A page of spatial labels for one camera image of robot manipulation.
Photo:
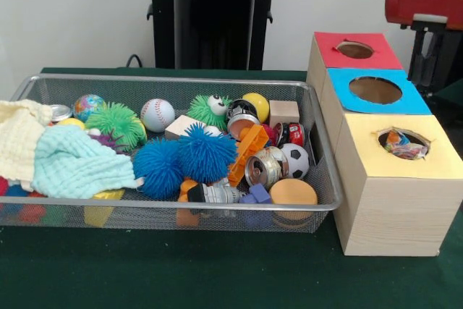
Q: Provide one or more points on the small wooden cube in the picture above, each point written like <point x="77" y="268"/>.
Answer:
<point x="284" y="111"/>
<point x="181" y="127"/>

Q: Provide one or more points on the blue spiky ball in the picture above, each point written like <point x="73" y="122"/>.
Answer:
<point x="208" y="153"/>
<point x="159" y="168"/>

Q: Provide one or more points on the yellow ball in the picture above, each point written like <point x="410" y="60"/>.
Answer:
<point x="256" y="106"/>

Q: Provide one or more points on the cream yellow cloth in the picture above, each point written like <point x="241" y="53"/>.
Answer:
<point x="18" y="135"/>

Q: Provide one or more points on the black white toy soccer ball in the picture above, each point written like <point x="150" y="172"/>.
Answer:
<point x="294" y="161"/>

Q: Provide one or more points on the shallow clear mesh bin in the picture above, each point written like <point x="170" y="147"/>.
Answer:
<point x="327" y="171"/>

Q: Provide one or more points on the multicolour print cloth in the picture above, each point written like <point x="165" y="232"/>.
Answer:
<point x="404" y="146"/>

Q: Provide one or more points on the large light green spiky ball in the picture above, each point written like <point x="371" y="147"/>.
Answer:
<point x="116" y="124"/>

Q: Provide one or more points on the silver drinks can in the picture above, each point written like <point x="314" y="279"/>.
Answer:
<point x="262" y="168"/>

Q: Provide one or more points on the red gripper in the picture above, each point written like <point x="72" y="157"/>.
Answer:
<point x="423" y="5"/>

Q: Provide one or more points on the orange plastic toy brick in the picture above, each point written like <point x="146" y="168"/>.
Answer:
<point x="247" y="151"/>

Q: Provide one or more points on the peach orange ball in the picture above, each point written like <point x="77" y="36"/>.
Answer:
<point x="293" y="192"/>

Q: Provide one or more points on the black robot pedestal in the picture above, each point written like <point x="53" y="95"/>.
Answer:
<point x="210" y="19"/>

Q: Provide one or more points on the white toy baseball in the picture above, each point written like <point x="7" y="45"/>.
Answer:
<point x="158" y="115"/>

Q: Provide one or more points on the mint green cloth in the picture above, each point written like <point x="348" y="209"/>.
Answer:
<point x="76" y="163"/>

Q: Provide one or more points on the wooden box with three holes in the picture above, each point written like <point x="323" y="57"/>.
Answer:
<point x="398" y="208"/>

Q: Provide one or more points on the globe print ball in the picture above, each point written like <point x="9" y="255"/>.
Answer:
<point x="89" y="106"/>

